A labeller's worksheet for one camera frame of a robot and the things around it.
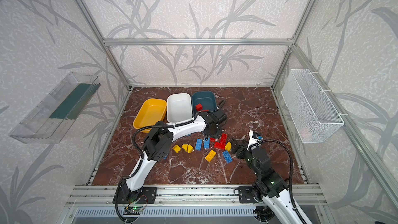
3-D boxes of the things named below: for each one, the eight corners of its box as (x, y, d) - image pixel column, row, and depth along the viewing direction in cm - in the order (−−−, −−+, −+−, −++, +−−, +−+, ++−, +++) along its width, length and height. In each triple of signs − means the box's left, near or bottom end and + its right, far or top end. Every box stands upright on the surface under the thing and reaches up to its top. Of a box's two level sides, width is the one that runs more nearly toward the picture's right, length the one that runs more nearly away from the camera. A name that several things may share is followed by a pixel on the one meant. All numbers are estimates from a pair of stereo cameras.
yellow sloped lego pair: (181, 153, 90) (180, 150, 87) (182, 147, 92) (181, 144, 89) (193, 153, 90) (193, 150, 87) (194, 147, 92) (193, 144, 89)
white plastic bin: (168, 123, 102) (166, 118, 97) (168, 100, 115) (167, 94, 111) (193, 120, 104) (192, 115, 99) (191, 97, 117) (190, 92, 112)
